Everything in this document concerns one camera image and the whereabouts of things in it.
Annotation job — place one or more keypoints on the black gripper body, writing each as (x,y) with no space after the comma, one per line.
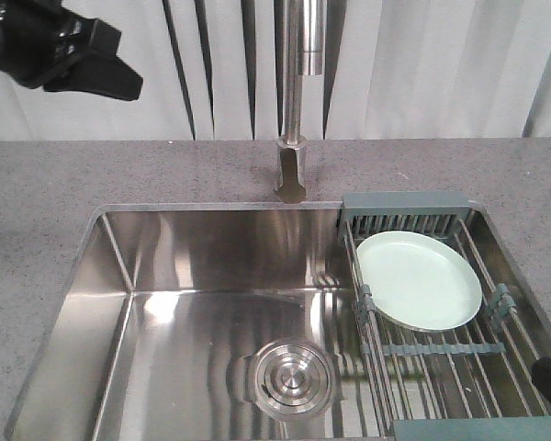
(41,41)

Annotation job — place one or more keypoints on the light green round plate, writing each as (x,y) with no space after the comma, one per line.
(419,282)

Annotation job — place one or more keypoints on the grey sink drying rack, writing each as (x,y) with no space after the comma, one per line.
(473,382)

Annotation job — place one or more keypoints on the white pleated curtain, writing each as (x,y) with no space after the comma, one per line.
(213,70)

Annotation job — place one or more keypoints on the stainless steel faucet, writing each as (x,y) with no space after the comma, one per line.
(303,56)

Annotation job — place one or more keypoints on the steel sink drain strainer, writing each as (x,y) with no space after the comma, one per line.
(289,379)

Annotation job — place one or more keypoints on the stainless steel sink basin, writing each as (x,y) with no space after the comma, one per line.
(164,302)

